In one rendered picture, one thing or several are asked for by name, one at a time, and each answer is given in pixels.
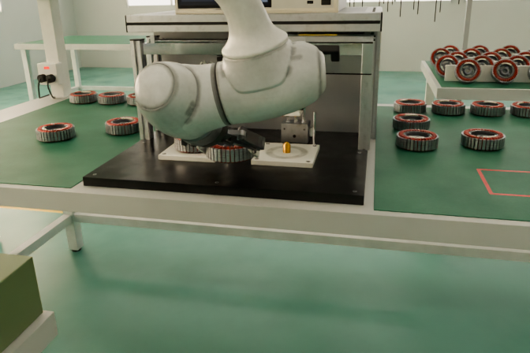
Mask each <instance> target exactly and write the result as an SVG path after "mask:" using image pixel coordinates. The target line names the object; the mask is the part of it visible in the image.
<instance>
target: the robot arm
mask: <svg viewBox="0 0 530 353"><path fill-rule="evenodd" d="M215 1H216V2H217V3H218V5H219V6H220V7H221V9H222V11H223V12H224V14H225V16H226V19H227V22H228V26H229V38H228V41H227V43H226V45H225V46H224V47H223V48H222V56H223V59H222V61H219V62H215V63H211V64H204V65H190V64H180V63H177V62H171V61H158V62H153V63H151V64H149V65H147V66H145V67H144V68H143V69H142V70H141V71H140V72H139V74H138V75H137V77H136V79H135V83H134V88H135V96H136V106H137V108H138V109H139V111H140V112H141V113H142V115H143V116H144V117H145V118H146V120H147V121H148V122H149V123H150V124H151V125H153V126H154V127H155V128H157V129H158V130H159V131H160V132H163V133H164V134H166V135H168V136H171V137H174V138H176V139H181V145H182V146H187V144H190V146H191V147H196V148H197V149H198V150H200V151H202V152H203V153H204V154H206V147H213V146H214V145H216V144H218V143H223V144H226V145H232V144H235V145H238V146H241V147H245V148H248V151H249V152H251V153H252V154H253V155H254V156H255V157H256V158H258V157H259V152H260V150H264V146H265V138H264V137H262V136H260V135H258V134H256V133H254V132H251V131H249V130H248V129H247V128H246V127H244V126H240V127H239V128H238V130H235V129H234V128H231V127H229V126H227V125H232V124H241V123H253V122H258V121H265V120H269V119H272V118H276V117H280V116H284V115H286V114H289V113H293V112H296V111H298V110H301V109H303V108H305V107H306V106H309V105H311V104H312V103H313V102H315V101H316V100H317V99H318V98H319V96H320V95H321V94H322V93H323V92H324V91H325V89H326V66H325V58H324V54H323V52H321V51H320V50H319V49H318V48H317V47H316V46H314V45H312V44H310V43H306V42H305V41H297V42H292V41H291V40H290V39H289V38H288V35H287V33H286V32H285V31H283V30H281V29H279V28H277V27H276V26H274V25H273V23H272V22H271V20H270V18H269V16H268V14H267V11H266V10H265V8H264V5H263V3H262V1H261V0H215Z"/></svg>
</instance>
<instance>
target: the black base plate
mask: <svg viewBox="0 0 530 353"><path fill-rule="evenodd" d="M247 129H248V130H249V131H251V132H254V133H256V134H258V135H260V136H262V137H264V138H265V143H284V142H282V135H281V129H261V128H247ZM358 137H359V132H321V131H315V145H319V153H318V154H317V157H316V160H315V163H314V165H313V167H312V168H301V167H288V166H273V165H251V160H252V158H250V159H249V160H247V161H244V162H238V163H235V162H234V163H231V162H230V163H220V162H190V161H175V160H161V159H159V154H161V153H162V152H163V151H164V150H165V149H167V148H168V147H170V146H171V145H172V144H174V138H173V137H171V136H168V135H166V134H164V133H163V132H160V131H159V130H156V131H155V132H154V137H153V138H151V139H142V140H141V141H139V142H138V143H135V144H134V145H132V146H131V147H130V148H128V149H126V150H124V151H123V152H121V153H120V154H118V155H117V156H115V157H114V158H112V159H110V160H109V161H108V162H106V163H104V164H102V165H101V166H100V167H98V168H96V169H94V170H93V171H91V172H90V173H88V174H87V175H85V176H83V182H84V186H96V187H107V188H128V189H140V190H151V191H172V192H184V193H196V194H207V195H228V196H240V197H251V198H262V199H284V200H296V201H307V202H318V203H340V204H351V205H362V206H363V205H364V191H365V181H366V170H367V159H368V151H367V150H365V149H362V150H358Z"/></svg>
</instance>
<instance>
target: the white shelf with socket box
mask: <svg viewBox="0 0 530 353"><path fill-rule="evenodd" d="M37 4H38V10H39V19H40V23H41V29H42V34H43V43H44V49H45V54H46V59H47V62H41V63H38V64H37V67H38V72H39V75H38V76H37V80H38V81H39V82H38V94H39V98H44V97H47V96H48V95H50V99H67V98H69V94H70V93H72V89H71V83H70V78H69V68H68V62H67V57H66V51H65V41H64V35H63V30H62V20H61V14H60V9H59V3H58V0H37ZM39 83H40V84H41V85H47V88H48V91H49V92H50V88H51V92H50V94H48V95H44V96H42V97H40V92H39ZM49 85H50V88H49ZM51 93H52V94H51Z"/></svg>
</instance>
